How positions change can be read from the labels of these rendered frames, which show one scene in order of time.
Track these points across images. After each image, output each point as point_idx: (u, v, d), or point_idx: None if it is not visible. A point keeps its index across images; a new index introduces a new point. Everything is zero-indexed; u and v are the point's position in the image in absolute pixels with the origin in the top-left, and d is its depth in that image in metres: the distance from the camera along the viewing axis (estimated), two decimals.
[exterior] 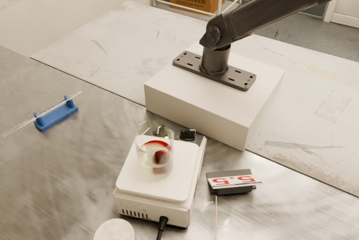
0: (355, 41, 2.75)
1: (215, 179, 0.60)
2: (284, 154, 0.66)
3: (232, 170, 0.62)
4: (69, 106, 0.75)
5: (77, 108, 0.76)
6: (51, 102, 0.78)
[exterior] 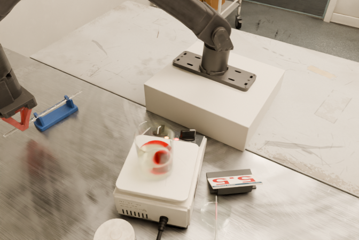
0: (355, 41, 2.75)
1: (215, 179, 0.60)
2: (284, 154, 0.66)
3: (232, 170, 0.62)
4: (69, 106, 0.75)
5: (77, 108, 0.76)
6: (51, 102, 0.78)
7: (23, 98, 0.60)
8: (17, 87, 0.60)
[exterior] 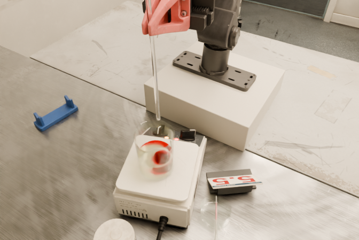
0: (355, 41, 2.75)
1: (215, 179, 0.60)
2: (284, 154, 0.66)
3: (232, 170, 0.62)
4: (69, 106, 0.75)
5: (77, 108, 0.76)
6: (51, 102, 0.78)
7: (205, 9, 0.42)
8: None
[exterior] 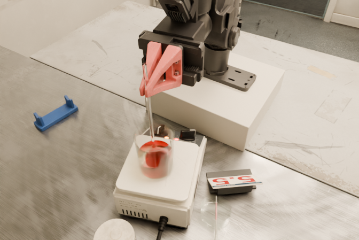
0: (355, 41, 2.75)
1: (215, 179, 0.60)
2: (284, 154, 0.66)
3: (232, 170, 0.62)
4: (69, 106, 0.75)
5: (77, 108, 0.76)
6: (51, 102, 0.78)
7: (196, 67, 0.48)
8: None
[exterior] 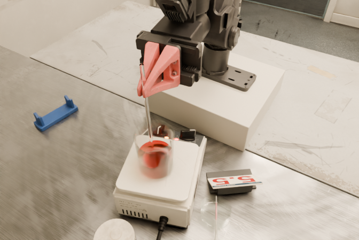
0: (355, 41, 2.75)
1: (215, 179, 0.60)
2: (284, 154, 0.66)
3: (232, 170, 0.62)
4: (69, 106, 0.75)
5: (77, 108, 0.76)
6: (51, 102, 0.78)
7: (194, 67, 0.48)
8: None
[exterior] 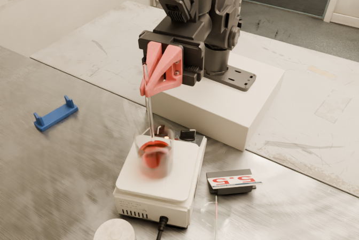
0: (355, 41, 2.75)
1: (215, 179, 0.60)
2: (284, 154, 0.66)
3: (232, 170, 0.62)
4: (69, 106, 0.75)
5: (77, 108, 0.76)
6: (51, 102, 0.78)
7: (196, 67, 0.48)
8: None
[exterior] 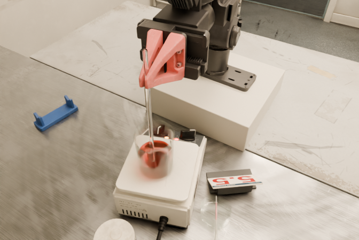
0: (355, 41, 2.75)
1: (215, 179, 0.60)
2: (284, 154, 0.66)
3: (232, 170, 0.62)
4: (69, 106, 0.75)
5: (77, 108, 0.76)
6: (51, 102, 0.78)
7: (199, 59, 0.44)
8: None
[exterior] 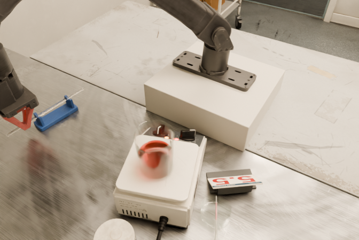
0: (355, 41, 2.75)
1: (215, 179, 0.60)
2: (284, 154, 0.66)
3: (232, 170, 0.62)
4: (69, 106, 0.75)
5: (77, 108, 0.76)
6: (51, 102, 0.78)
7: (25, 98, 0.61)
8: (19, 87, 0.61)
